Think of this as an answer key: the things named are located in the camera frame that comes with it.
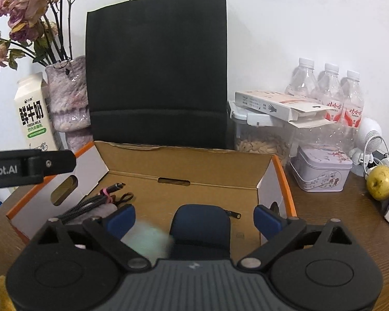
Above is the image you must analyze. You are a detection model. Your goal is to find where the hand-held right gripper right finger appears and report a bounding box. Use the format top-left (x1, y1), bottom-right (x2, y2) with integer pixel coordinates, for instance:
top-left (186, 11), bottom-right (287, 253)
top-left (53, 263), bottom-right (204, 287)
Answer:
top-left (238, 205), bottom-right (360, 271)

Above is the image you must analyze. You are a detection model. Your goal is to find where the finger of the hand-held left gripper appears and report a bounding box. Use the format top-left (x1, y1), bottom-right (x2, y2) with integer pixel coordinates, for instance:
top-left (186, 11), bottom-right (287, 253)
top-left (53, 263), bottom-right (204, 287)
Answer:
top-left (40, 150), bottom-right (76, 177)

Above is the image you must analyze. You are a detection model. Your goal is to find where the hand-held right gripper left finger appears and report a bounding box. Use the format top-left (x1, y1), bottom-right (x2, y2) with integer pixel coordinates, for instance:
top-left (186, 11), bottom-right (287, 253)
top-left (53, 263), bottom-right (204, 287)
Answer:
top-left (29, 204), bottom-right (151, 272)

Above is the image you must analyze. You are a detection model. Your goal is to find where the black braided cable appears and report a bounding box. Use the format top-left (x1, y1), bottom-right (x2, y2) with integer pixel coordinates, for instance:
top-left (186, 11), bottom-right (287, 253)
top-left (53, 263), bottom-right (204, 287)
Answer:
top-left (57, 183), bottom-right (134, 225)

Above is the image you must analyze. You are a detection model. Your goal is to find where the navy zip case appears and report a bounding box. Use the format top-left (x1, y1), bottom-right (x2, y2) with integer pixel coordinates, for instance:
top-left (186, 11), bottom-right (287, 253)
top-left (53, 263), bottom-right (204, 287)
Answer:
top-left (169, 203), bottom-right (242, 261)

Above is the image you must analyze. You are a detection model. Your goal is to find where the red cardboard box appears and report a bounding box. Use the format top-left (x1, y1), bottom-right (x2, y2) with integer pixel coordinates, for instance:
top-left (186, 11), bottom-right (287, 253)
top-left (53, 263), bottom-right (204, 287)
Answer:
top-left (6, 141), bottom-right (297, 244)

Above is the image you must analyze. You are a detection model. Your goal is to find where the tan and white plush toy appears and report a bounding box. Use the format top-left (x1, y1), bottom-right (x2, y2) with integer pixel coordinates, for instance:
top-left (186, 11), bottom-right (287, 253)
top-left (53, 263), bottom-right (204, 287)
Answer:
top-left (0, 275), bottom-right (16, 311)

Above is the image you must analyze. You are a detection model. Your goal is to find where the white milk carton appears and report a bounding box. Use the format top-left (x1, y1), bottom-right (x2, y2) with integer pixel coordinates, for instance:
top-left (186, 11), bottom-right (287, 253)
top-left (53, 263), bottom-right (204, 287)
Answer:
top-left (13, 72), bottom-right (58, 152)

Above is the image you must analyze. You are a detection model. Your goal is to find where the mottled pink vase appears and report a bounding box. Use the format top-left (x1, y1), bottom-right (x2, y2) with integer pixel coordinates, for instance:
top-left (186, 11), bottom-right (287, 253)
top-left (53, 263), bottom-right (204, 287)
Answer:
top-left (45, 55), bottom-right (94, 152)

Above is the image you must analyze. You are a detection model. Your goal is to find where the pale printed tin box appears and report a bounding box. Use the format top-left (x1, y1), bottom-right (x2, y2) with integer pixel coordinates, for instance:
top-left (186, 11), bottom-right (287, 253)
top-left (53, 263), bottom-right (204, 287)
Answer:
top-left (290, 144), bottom-right (353, 192)

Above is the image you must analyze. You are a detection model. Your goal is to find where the clear seed container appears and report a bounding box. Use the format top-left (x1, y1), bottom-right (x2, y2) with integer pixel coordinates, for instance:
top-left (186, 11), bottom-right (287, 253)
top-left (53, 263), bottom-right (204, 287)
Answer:
top-left (228, 101), bottom-right (299, 162)

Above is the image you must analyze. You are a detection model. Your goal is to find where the flat white carton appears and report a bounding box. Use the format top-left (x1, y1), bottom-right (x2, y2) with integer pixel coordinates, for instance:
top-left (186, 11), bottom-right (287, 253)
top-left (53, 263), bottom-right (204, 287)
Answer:
top-left (235, 90), bottom-right (336, 128)

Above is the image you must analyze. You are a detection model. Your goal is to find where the yellow pear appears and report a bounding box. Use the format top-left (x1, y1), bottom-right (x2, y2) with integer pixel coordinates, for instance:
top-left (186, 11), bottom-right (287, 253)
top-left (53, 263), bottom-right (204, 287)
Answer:
top-left (366, 165), bottom-right (389, 201)

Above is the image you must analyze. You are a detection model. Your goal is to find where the small white fan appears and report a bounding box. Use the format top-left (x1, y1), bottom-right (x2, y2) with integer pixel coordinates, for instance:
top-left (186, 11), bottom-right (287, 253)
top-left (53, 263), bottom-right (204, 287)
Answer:
top-left (350, 117), bottom-right (385, 177)

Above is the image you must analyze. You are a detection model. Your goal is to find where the black paper bag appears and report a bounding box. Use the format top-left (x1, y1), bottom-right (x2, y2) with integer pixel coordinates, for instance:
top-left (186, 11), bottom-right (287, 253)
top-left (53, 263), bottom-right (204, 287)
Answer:
top-left (85, 0), bottom-right (229, 150)

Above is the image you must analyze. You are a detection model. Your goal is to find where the dried pink rose bouquet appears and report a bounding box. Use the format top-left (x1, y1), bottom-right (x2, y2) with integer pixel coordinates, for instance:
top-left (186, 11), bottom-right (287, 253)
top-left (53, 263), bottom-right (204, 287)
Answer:
top-left (0, 0), bottom-right (79, 73)

